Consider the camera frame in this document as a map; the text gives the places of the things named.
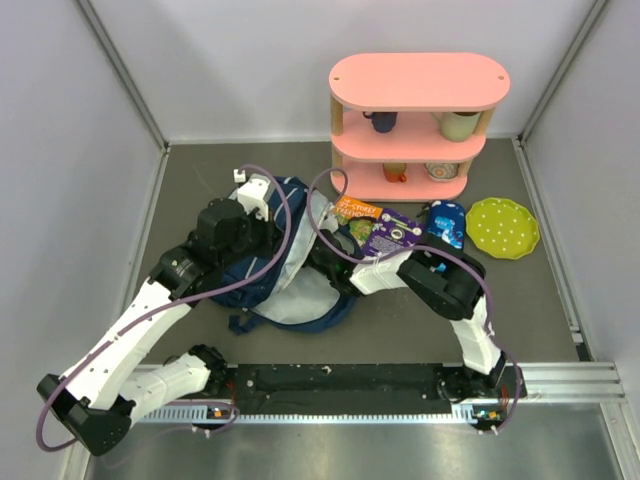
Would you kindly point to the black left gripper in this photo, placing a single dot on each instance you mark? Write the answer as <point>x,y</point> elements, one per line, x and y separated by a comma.
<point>271,233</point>

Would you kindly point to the navy blue backpack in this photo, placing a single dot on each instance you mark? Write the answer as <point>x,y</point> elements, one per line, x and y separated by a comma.
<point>290,295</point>

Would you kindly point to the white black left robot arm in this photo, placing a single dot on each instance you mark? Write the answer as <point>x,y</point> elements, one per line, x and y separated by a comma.
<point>95,402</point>

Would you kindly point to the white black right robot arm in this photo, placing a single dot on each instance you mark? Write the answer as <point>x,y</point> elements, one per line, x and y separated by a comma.
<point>450,282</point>

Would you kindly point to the orange Treehouse book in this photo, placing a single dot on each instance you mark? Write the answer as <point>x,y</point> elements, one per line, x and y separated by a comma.
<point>359,217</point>

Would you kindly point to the purple paperback book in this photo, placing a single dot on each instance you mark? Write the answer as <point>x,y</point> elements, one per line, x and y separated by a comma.
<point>390,232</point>

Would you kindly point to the orange cup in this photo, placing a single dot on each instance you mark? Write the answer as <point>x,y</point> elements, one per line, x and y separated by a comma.
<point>395,172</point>

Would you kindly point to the blue dinosaur pencil case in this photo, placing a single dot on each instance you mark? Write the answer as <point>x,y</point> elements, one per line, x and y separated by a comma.
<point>447,221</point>

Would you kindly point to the patterned flower-shaped bowl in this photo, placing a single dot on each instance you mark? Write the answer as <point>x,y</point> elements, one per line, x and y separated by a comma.
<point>442,172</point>

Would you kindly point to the dark blue mug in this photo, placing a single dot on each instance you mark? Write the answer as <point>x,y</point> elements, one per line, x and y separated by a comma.
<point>382,122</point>

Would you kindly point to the pink three-tier shelf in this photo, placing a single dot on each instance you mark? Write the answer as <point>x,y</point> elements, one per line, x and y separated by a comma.
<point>414,85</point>

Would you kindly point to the green polka dot plate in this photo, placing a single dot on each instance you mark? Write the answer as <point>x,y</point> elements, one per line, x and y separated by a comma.
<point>502,228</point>

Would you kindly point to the pale green mug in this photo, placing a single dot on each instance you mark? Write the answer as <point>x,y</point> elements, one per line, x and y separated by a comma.
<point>456,126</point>

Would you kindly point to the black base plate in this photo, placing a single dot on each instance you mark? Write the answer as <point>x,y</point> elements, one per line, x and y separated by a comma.
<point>338,389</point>

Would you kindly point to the aluminium frame rail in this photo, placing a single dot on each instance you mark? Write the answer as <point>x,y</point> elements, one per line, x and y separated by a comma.
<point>573,383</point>

